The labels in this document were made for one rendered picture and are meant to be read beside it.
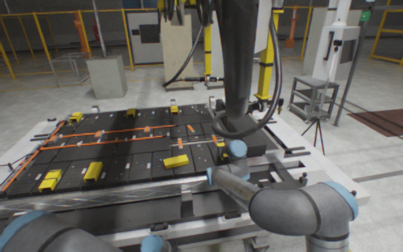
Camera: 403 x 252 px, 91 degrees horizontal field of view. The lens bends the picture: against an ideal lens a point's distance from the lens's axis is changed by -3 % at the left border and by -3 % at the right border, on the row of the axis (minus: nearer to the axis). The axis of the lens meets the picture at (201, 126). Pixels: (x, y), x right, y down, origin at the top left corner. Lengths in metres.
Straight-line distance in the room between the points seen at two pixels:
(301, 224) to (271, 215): 0.07
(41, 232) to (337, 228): 0.67
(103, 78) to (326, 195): 5.66
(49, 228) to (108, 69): 5.41
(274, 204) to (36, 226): 0.54
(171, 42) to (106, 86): 2.05
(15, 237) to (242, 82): 0.51
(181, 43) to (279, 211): 5.45
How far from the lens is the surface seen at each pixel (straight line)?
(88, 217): 1.46
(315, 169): 1.83
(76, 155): 1.78
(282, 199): 0.60
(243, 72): 0.24
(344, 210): 0.67
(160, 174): 1.38
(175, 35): 5.78
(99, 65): 5.86
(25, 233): 0.56
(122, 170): 1.49
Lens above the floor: 1.90
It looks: 28 degrees down
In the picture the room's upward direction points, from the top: 1 degrees counter-clockwise
